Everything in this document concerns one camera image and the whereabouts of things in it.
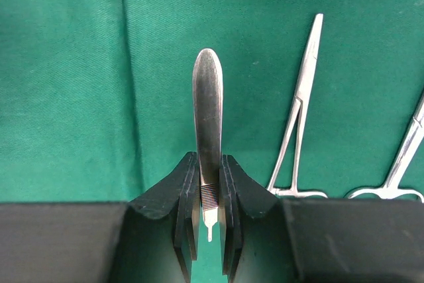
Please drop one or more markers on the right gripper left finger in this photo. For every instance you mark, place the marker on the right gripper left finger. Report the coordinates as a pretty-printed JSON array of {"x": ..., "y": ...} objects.
[{"x": 152, "y": 238}]

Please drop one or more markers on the steel needle holder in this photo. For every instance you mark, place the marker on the steel needle holder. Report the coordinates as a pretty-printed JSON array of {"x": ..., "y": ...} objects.
[{"x": 390, "y": 188}]

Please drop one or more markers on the green surgical drape cloth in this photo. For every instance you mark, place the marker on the green surgical drape cloth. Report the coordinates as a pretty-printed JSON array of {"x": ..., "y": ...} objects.
[{"x": 96, "y": 97}]

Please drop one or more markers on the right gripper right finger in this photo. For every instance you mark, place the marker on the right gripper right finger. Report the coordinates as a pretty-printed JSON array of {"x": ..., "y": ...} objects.
[{"x": 269, "y": 239}]

